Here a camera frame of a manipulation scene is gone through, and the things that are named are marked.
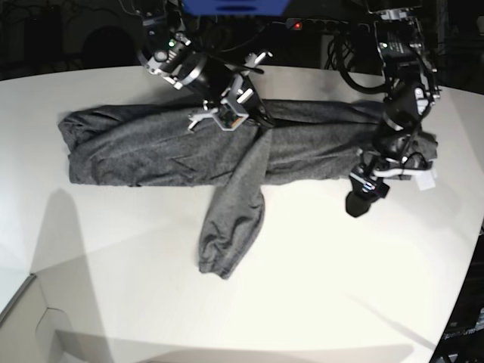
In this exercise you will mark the black power strip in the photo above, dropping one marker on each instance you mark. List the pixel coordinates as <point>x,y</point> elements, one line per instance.
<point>325,26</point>

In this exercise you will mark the grey t-shirt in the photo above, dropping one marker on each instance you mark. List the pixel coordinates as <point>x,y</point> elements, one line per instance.
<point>151,145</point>

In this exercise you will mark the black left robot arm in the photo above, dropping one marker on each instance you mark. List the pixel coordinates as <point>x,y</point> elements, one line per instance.
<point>410,89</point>

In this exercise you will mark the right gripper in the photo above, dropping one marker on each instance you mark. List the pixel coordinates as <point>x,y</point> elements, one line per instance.
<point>229,96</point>

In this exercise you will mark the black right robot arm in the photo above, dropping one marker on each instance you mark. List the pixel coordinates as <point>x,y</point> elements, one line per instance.
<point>161,20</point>

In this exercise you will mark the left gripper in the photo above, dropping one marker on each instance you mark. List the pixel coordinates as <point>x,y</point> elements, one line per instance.
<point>382,157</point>

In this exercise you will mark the blue box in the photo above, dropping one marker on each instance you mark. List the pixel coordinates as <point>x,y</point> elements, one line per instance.
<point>236,7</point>

